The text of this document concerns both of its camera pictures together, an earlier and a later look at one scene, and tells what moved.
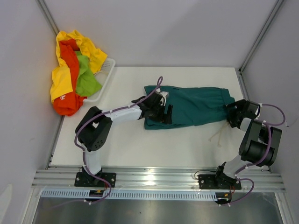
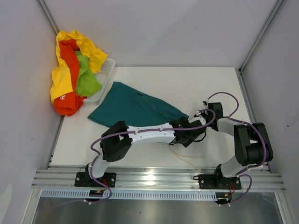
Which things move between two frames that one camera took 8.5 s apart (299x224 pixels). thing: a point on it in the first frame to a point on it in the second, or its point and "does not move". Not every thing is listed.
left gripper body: [158, 109] to [189, 141]
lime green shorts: [88, 83] does not move
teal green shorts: [193, 106] to [125, 103]
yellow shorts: [61, 82] does not move
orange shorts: [69, 103] does not move
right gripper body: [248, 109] to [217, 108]
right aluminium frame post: [242, 80] does not move
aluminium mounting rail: [156, 179] does not move
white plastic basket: [102, 76] does not move
